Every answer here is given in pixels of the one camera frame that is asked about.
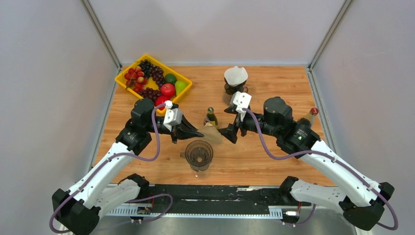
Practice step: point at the red apple near corner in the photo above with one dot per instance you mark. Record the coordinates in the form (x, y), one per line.
(161, 100)

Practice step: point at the green Perrier glass bottle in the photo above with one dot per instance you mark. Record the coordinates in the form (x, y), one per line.
(211, 117)

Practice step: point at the green lime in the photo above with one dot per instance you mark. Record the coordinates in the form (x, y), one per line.
(170, 78)

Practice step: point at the red apple with stem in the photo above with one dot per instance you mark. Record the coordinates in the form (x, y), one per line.
(168, 90)

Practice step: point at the dark olive coffee dripper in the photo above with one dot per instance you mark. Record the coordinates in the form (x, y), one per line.
(230, 90)

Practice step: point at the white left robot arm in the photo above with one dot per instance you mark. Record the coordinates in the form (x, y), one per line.
(80, 208)

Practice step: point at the ribbed glass coffee server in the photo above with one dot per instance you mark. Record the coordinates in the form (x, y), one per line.
(227, 98)

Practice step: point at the red lychee fruit cluster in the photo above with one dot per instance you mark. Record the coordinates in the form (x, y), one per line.
(135, 79)

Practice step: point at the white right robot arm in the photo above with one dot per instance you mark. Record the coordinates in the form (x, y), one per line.
(361, 200)

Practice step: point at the brown paper coffee filter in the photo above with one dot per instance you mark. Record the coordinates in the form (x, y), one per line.
(211, 134)

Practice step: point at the cola glass bottle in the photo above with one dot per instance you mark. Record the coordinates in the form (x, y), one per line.
(308, 119)

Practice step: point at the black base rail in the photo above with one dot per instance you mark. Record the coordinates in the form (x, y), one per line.
(208, 199)

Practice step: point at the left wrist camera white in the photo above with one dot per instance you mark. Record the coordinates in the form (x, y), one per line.
(173, 115)

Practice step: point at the yellow plastic fruit tray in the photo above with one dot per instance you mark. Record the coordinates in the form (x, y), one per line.
(151, 84)

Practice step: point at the white paper coffee filter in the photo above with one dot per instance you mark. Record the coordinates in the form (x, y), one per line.
(235, 76)

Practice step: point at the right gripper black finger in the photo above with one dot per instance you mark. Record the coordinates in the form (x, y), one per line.
(230, 132)
(231, 110)

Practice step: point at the dark purple grape bunch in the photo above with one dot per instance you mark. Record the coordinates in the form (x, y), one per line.
(150, 93)

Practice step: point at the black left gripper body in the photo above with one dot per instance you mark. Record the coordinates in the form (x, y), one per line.
(162, 129)

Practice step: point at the clear glass beaker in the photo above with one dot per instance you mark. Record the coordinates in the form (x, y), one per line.
(201, 174)

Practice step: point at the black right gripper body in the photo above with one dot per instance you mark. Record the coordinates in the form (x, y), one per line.
(247, 124)

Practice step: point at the grey clear plastic dripper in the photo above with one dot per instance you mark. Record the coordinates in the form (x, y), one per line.
(198, 154)

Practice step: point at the green pear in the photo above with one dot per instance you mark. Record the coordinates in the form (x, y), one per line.
(180, 86)

